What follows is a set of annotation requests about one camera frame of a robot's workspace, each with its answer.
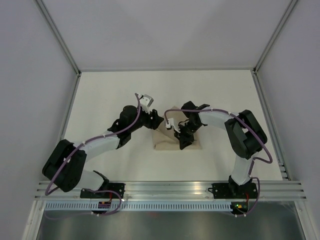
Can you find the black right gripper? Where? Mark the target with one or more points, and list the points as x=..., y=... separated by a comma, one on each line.
x=184, y=140

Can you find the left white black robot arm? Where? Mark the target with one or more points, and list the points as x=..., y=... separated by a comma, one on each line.
x=65, y=166

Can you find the right aluminium frame post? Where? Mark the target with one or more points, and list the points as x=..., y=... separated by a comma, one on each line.
x=275, y=34

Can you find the beige cloth napkin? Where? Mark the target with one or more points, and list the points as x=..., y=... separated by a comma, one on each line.
x=164, y=140

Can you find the left aluminium side rail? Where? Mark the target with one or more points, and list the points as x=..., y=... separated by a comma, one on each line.
x=69, y=107

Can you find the right aluminium side rail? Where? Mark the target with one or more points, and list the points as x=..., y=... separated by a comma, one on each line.
x=271, y=126

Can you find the white slotted cable duct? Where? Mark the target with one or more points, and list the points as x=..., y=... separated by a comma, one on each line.
x=149, y=206

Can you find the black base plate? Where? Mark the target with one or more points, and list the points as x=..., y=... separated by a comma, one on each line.
x=112, y=190
x=229, y=191

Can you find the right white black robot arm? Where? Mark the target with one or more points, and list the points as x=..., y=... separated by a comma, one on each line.
x=246, y=137

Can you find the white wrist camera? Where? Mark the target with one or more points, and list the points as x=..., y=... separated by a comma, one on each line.
x=171, y=123
x=145, y=102

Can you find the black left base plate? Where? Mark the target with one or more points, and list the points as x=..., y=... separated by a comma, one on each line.
x=112, y=190

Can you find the left aluminium frame post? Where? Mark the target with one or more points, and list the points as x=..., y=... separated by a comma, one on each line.
x=40, y=4

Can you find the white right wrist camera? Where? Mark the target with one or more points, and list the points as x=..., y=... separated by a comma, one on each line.
x=171, y=123

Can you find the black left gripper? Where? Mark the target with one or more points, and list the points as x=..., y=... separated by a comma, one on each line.
x=154, y=123

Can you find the aluminium side rail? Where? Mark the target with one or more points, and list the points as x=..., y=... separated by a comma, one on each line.
x=271, y=126
x=69, y=107

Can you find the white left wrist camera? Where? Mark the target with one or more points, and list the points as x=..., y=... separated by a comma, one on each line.
x=145, y=102

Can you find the aluminium front mounting rail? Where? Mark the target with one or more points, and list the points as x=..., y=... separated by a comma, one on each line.
x=182, y=190

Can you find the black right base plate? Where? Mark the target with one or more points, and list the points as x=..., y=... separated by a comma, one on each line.
x=229, y=191

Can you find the aluminium frame post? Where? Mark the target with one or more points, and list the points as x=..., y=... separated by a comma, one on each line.
x=40, y=4
x=275, y=34

